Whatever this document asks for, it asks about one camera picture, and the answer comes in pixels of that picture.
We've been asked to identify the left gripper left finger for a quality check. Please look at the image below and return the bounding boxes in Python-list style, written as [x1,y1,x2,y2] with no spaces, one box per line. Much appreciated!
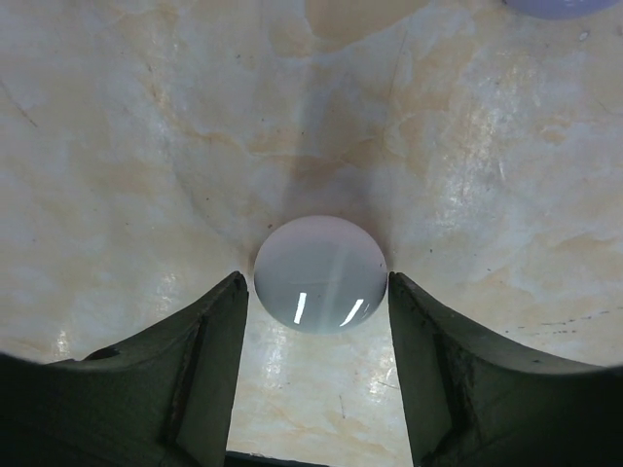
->
[1,272,248,466]

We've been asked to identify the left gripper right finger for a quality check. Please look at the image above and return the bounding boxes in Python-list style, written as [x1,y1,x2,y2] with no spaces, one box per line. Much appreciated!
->
[387,272,622,466]

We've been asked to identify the white earbud charging case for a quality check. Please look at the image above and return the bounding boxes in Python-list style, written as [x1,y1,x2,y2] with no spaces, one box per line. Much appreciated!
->
[253,216,388,335]

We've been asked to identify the purple earbud charging case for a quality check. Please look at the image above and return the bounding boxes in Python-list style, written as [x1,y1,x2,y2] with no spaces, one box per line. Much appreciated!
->
[503,0,620,19]

